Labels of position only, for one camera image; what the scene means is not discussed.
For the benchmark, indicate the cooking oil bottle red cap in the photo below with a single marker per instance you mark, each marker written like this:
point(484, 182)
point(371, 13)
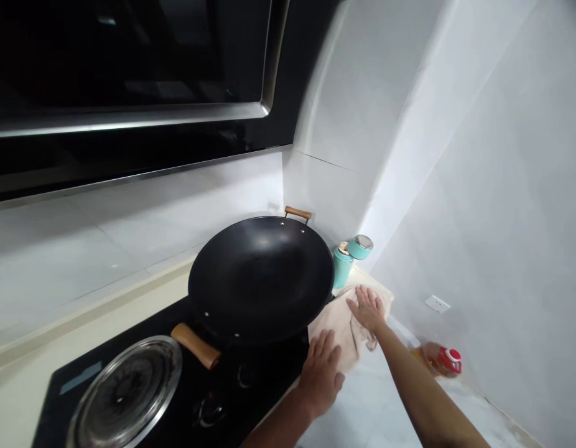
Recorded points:
point(439, 361)

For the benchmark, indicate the person's right thumb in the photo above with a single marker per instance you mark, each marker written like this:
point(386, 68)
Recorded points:
point(352, 305)

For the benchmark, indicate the black range hood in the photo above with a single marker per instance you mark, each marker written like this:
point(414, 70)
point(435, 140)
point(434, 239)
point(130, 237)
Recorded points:
point(129, 84)

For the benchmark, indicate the white wall socket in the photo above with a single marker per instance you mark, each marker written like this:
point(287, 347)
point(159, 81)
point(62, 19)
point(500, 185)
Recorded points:
point(437, 303)

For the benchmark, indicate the person's left thumb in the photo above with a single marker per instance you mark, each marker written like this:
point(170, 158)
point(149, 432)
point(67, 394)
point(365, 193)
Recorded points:
point(341, 380)

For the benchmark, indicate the person's left fingers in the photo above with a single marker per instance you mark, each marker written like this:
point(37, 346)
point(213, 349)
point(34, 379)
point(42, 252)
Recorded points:
point(323, 345)

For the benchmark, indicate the person's right fingers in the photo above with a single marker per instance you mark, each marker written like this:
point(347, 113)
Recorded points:
point(368, 297)

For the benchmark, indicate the beige cleaning cloth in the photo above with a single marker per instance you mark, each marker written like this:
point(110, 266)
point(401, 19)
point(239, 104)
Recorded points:
point(334, 317)

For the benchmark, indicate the person's right hand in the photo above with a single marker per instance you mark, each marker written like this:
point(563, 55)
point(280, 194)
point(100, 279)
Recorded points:
point(369, 310)

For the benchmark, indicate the black glass gas stove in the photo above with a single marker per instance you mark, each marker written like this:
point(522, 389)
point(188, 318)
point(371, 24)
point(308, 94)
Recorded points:
point(269, 368)

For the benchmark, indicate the tall teal thermos bottle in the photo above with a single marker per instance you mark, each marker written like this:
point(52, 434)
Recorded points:
point(340, 271)

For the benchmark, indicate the black stove knob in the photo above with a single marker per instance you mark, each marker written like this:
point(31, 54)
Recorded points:
point(246, 376)
point(209, 411)

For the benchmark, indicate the person's left hand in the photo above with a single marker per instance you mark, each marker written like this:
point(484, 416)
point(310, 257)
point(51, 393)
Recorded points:
point(321, 373)

